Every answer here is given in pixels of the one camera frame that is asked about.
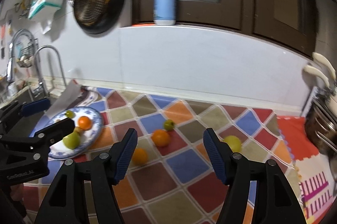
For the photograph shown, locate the colourful checkered table mat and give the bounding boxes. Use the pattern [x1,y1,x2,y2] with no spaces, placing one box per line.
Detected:
[23,86,303,224]

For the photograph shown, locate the yellow-green apple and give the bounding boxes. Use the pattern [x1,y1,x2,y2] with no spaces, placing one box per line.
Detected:
[223,135,242,152]

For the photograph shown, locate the chrome kitchen faucet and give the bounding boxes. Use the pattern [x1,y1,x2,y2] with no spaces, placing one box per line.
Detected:
[6,29,38,84]

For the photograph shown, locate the orange tangerine with stem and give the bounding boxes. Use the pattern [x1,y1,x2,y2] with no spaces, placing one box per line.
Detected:
[151,130,171,147]

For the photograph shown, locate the wire sponge basket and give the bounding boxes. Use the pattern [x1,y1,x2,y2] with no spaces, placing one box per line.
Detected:
[16,42,35,68]

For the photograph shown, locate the large green apple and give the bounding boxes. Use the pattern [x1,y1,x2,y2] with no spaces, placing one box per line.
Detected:
[62,131,80,150]

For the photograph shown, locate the small green fruit on plate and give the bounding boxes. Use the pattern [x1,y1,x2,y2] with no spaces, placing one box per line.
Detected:
[65,110,75,119]

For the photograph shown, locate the thin gooseneck faucet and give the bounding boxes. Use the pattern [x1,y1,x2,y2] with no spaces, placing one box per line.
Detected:
[32,45,68,98]

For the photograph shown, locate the brown longan fruit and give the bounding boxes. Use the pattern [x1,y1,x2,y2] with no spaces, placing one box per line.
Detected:
[74,127,83,134]

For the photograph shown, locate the blue white porcelain plate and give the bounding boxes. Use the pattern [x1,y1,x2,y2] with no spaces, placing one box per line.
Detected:
[49,106,103,160]

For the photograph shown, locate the tangerine on plate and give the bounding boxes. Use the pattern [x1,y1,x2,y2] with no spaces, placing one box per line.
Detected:
[78,116,92,130]

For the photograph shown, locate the steel pots with white handles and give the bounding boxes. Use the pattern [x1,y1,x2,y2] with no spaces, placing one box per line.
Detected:
[303,52,336,179]

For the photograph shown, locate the red patterned cloth mat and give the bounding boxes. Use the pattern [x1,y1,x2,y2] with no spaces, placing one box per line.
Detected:
[274,116,336,223]

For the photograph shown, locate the blue pump soap bottle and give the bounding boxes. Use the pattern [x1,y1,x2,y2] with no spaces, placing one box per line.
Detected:
[153,0,176,26]

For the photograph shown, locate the small green tangerine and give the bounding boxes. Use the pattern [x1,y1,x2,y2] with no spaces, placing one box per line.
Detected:
[163,119,175,131]

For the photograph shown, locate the black frying pan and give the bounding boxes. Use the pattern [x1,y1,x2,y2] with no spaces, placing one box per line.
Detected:
[72,0,124,35]

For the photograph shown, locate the steel kitchen sink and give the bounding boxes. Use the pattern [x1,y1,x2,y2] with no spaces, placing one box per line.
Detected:
[1,90,55,137]

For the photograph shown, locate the small orange tangerine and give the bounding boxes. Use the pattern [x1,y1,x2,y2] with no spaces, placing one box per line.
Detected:
[131,148,148,166]

